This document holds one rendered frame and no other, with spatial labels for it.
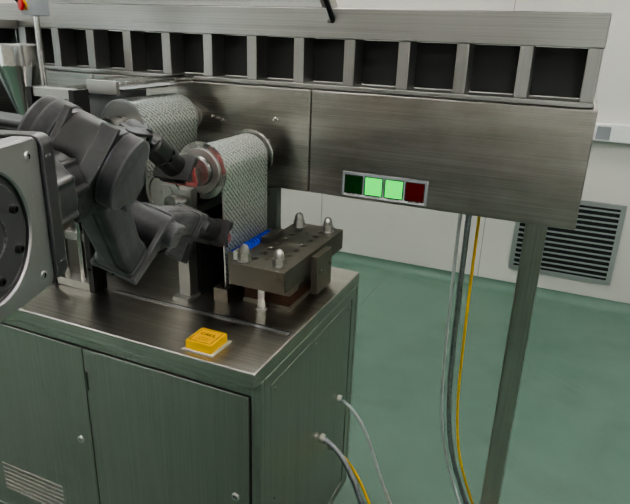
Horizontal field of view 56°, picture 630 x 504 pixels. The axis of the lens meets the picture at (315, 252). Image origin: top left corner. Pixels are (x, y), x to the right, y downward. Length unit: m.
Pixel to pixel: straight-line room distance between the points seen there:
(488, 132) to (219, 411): 0.96
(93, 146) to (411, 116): 1.16
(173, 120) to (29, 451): 1.06
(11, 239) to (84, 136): 0.16
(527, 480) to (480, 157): 1.40
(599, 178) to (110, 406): 3.14
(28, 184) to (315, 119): 1.32
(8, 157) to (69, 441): 1.46
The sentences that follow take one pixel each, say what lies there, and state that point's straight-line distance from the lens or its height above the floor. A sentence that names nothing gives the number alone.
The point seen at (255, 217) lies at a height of 1.09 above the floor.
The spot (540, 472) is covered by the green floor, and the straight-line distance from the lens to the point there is 2.63.
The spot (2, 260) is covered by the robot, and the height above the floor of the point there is 1.43.
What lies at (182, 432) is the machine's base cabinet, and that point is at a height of 0.66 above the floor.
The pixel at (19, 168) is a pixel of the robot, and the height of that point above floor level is 1.49.
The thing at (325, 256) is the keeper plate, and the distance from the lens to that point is 1.65.
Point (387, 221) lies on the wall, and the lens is 4.25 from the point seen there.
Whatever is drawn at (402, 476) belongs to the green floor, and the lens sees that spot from 2.46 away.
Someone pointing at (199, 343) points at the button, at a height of 0.92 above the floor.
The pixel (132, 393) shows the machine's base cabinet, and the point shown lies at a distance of 1.60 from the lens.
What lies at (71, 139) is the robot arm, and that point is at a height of 1.49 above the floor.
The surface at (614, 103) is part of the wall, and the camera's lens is 3.92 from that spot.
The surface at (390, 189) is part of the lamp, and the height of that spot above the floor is 1.18.
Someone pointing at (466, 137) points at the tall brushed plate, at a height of 1.35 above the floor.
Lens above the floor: 1.59
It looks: 20 degrees down
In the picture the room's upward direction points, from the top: 2 degrees clockwise
